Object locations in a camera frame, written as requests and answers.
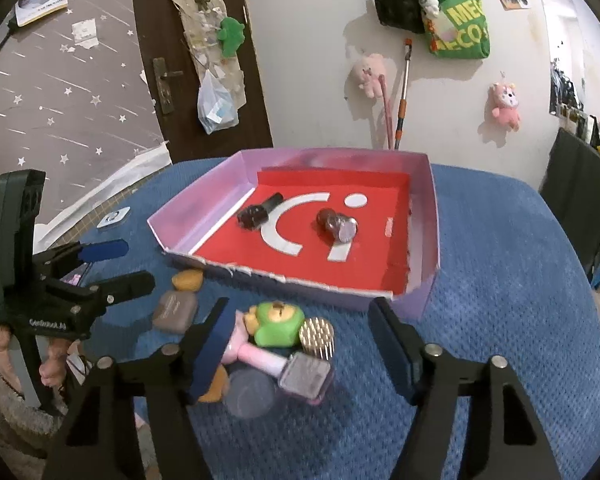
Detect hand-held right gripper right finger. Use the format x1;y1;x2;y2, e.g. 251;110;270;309
367;297;563;480

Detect white torn sticker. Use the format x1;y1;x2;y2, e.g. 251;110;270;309
71;17;100;48

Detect clear plastic cup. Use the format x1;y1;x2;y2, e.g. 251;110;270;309
224;369;277;419

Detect orange brown lump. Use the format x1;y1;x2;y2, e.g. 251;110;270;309
196;365;231;405

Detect green plush toy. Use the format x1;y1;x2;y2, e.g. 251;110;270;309
216;16;246;57

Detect pink and red cardboard box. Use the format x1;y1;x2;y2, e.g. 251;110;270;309
147;147;440;322

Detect grey brown rounded case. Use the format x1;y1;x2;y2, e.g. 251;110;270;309
152;290;197;332

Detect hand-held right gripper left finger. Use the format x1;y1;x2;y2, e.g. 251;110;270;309
42;297;237;480

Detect white square badge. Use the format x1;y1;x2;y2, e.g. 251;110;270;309
97;207;132;229

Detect clear plastic bag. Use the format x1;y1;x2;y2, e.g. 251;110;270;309
197;69;241;136

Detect pink bear plush toy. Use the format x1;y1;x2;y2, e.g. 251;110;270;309
489;82;522;133

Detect brass door handle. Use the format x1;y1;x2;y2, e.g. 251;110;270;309
152;57;184;114

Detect green hooded capybara toy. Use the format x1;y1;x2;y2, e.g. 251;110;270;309
244;301;306;348

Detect torn paper layers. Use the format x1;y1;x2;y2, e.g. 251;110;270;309
168;0;248;111

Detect dark red bottle silver cap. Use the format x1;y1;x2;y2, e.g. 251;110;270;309
316;207;358;243

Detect pale pink plush toy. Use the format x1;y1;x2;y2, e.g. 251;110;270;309
350;53;387;99

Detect gold studded cylinder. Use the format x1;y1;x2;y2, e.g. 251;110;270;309
298;318;336;361

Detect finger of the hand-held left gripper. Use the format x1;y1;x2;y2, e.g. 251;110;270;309
45;269;156;311
32;238;130;282

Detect thin pink stick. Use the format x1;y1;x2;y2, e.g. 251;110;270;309
378;74;397;150

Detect black chair back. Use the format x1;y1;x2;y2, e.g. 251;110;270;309
538;127;600;281

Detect green tote bag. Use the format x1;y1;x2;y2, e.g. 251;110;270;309
425;0;491;61

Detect dark brown door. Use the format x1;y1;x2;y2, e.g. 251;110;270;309
130;0;274;163

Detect pink cap nail polish bottle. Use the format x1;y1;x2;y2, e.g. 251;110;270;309
220;341;333;406

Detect white plastic sheet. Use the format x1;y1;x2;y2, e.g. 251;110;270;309
32;140;172;253

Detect person's left hand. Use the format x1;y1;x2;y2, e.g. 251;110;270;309
39;338;89;387

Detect metal pole orange grip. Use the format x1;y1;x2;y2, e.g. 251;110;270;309
393;37;414;151

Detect orange round sponge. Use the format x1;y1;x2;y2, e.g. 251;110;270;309
172;269;204;292

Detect person's left forearm fuzzy sleeve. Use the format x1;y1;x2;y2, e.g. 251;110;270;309
0;331;77;467

